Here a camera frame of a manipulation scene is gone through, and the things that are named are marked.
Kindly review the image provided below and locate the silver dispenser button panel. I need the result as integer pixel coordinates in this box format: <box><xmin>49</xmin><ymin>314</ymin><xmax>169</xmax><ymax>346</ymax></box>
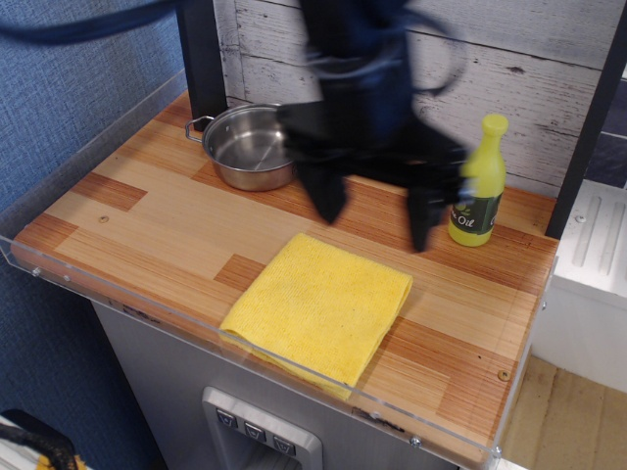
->
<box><xmin>202</xmin><ymin>387</ymin><xmax>323</xmax><ymax>469</ymax></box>

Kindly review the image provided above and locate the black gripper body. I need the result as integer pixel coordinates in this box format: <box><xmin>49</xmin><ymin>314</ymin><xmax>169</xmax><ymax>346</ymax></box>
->
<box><xmin>278</xmin><ymin>72</ymin><xmax>467</xmax><ymax>201</ymax></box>

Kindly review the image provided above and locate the black vertical post left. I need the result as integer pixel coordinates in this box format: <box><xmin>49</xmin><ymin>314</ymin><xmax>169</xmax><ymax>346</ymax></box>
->
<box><xmin>176</xmin><ymin>0</ymin><xmax>227</xmax><ymax>118</ymax></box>

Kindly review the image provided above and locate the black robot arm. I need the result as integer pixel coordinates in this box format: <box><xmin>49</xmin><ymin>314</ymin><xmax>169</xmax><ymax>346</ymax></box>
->
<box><xmin>277</xmin><ymin>1</ymin><xmax>468</xmax><ymax>252</ymax></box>

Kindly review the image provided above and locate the white toy sink unit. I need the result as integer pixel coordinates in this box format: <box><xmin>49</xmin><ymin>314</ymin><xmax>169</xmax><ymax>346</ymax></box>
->
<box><xmin>531</xmin><ymin>180</ymin><xmax>626</xmax><ymax>392</ymax></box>

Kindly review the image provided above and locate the yellow folded cloth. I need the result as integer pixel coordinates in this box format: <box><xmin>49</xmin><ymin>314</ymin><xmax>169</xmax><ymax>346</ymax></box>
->
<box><xmin>220</xmin><ymin>234</ymin><xmax>413</xmax><ymax>400</ymax></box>

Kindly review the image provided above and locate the black vertical post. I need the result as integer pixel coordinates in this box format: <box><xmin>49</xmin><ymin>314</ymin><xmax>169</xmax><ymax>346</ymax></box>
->
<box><xmin>176</xmin><ymin>0</ymin><xmax>227</xmax><ymax>118</ymax></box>
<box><xmin>545</xmin><ymin>0</ymin><xmax>627</xmax><ymax>241</ymax></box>

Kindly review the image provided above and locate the silver steel pan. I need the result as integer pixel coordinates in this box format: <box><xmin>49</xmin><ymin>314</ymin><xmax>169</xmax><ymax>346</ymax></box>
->
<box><xmin>185</xmin><ymin>104</ymin><xmax>297</xmax><ymax>192</ymax></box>

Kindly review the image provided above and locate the yellow olive oil bottle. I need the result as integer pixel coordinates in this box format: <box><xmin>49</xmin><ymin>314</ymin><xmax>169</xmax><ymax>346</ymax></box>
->
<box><xmin>448</xmin><ymin>114</ymin><xmax>508</xmax><ymax>248</ymax></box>

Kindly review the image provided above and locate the black vertical post right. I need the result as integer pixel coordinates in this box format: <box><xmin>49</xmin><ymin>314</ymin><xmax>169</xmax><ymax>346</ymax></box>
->
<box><xmin>545</xmin><ymin>0</ymin><xmax>627</xmax><ymax>241</ymax></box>

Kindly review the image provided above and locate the grey toy fridge cabinet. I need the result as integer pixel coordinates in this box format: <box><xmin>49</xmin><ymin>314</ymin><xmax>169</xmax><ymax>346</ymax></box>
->
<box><xmin>90</xmin><ymin>299</ymin><xmax>471</xmax><ymax>470</ymax></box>

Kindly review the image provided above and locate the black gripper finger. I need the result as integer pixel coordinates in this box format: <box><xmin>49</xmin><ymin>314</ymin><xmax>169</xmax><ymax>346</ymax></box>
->
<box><xmin>296</xmin><ymin>162</ymin><xmax>348</xmax><ymax>224</ymax></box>
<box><xmin>407</xmin><ymin>188</ymin><xmax>449</xmax><ymax>253</ymax></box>

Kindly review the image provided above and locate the black and yellow object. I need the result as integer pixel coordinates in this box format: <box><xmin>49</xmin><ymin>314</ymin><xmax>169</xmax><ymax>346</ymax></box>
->
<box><xmin>1</xmin><ymin>409</ymin><xmax>89</xmax><ymax>470</ymax></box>

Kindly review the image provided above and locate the clear acrylic guard rail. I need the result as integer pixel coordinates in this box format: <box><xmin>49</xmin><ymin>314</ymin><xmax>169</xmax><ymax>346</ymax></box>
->
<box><xmin>1</xmin><ymin>75</ymin><xmax>556</xmax><ymax>469</ymax></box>

